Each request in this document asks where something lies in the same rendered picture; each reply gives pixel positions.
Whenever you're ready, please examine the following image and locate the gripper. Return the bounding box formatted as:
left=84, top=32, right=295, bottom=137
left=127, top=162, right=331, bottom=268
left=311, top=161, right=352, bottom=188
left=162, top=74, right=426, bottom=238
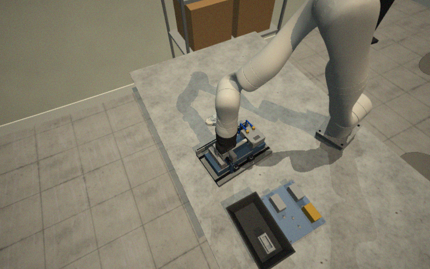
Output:
left=205, top=114, right=238, bottom=156

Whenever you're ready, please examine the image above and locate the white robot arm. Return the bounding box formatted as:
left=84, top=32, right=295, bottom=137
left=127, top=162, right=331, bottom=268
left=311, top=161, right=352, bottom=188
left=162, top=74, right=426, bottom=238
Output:
left=215, top=0, right=380, bottom=138

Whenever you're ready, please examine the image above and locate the yellow brass block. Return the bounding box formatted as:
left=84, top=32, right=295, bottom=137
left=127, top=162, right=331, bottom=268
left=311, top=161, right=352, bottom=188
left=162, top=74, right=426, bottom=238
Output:
left=301, top=203, right=322, bottom=223

